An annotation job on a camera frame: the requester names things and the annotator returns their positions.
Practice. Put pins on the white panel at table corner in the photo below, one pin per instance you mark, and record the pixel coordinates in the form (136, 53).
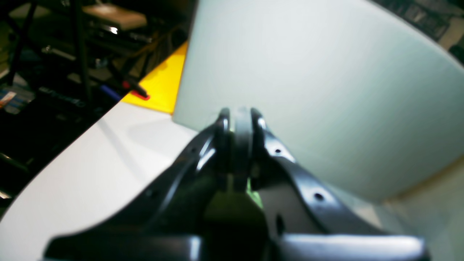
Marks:
(361, 99)

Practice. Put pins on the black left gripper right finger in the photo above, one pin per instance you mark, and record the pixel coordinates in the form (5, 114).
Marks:
(306, 221)

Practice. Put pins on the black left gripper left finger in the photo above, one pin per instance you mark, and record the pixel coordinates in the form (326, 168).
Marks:
(167, 220)

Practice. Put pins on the yellow mat beside table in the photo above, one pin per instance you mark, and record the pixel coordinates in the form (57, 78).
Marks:
(161, 84)

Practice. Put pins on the olive green t-shirt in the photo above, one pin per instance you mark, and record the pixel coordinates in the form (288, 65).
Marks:
(235, 214)

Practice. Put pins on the dark equipment shelf rack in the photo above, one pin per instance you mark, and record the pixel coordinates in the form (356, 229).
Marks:
(66, 63)

